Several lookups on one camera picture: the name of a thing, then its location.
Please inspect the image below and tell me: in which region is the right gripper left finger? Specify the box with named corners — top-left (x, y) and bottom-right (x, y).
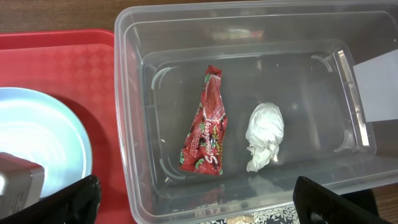
top-left (1, 175), bottom-right (101, 224)

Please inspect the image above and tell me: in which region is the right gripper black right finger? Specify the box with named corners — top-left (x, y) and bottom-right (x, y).
top-left (293, 176), bottom-right (389, 224)

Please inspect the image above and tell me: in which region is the light blue plate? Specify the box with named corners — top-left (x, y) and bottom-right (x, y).
top-left (1, 87), bottom-right (93, 197)

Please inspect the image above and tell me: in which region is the white napkin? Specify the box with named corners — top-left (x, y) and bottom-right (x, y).
top-left (245, 103), bottom-right (284, 172)

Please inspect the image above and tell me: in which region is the red candy wrapper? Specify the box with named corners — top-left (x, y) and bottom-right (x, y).
top-left (179, 65), bottom-right (228, 175)

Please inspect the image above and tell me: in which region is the black waste tray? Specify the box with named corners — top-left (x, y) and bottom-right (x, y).
top-left (342, 189), bottom-right (379, 217)

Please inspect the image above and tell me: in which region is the spilled rice and food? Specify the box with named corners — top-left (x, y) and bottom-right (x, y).
top-left (201, 205), bottom-right (300, 224)

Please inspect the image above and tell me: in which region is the clear plastic bin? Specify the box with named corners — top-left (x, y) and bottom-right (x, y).
top-left (114, 1), bottom-right (397, 223)

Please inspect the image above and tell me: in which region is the red plastic tray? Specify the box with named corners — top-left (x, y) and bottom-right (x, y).
top-left (1, 29), bottom-right (134, 223)

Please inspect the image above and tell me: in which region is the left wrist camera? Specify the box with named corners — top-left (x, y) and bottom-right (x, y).
top-left (1, 152), bottom-right (45, 219)

